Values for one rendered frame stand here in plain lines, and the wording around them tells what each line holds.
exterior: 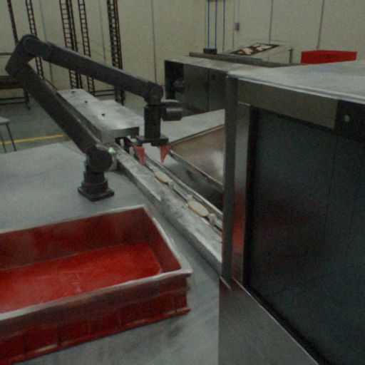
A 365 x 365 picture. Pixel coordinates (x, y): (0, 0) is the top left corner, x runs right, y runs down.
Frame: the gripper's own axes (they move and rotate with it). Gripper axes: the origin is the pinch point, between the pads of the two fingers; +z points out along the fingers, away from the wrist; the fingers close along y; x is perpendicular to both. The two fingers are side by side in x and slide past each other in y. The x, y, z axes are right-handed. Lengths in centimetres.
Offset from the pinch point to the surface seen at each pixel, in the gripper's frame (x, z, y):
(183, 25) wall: -700, -54, -346
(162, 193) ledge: 18.1, 4.3, 3.4
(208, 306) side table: 66, 9, 13
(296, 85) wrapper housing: 92, -39, 22
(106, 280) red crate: 48, 9, 30
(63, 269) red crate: 40, 10, 38
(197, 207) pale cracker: 31.8, 4.2, -1.9
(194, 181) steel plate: 5.0, 7.6, -14.6
